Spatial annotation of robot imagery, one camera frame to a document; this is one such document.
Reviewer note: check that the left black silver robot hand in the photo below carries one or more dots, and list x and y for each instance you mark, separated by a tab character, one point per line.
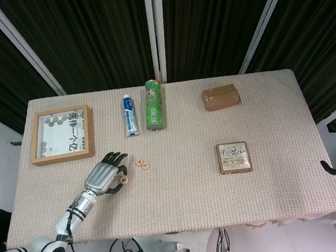
101	177

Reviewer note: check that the black-character wooden chess piece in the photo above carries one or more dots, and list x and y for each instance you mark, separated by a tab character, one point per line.
123	180

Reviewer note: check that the red-character wooden chess piece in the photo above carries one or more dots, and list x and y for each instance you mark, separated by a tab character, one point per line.
139	162
145	165

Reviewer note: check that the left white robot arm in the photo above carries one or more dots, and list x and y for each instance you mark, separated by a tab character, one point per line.
80	207

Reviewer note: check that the Chinese chess game box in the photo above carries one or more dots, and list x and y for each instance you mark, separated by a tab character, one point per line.
233	157

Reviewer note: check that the blue white toothpaste tube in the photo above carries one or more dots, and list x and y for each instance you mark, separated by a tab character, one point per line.
129	114

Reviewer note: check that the green chip can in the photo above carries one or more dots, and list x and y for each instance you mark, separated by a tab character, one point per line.
154	109

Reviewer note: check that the beige woven tablecloth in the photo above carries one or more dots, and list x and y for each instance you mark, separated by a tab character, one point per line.
192	189

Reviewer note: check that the small black object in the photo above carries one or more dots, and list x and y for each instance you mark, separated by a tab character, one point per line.
16	143

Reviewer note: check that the brown cardboard box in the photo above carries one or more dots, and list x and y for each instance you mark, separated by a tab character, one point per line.
220	97

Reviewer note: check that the wooden glass coin frame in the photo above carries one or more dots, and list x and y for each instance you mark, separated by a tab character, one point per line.
64	133

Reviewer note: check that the white metal frame post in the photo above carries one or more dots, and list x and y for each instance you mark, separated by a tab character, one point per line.
20	42
155	29
264	18

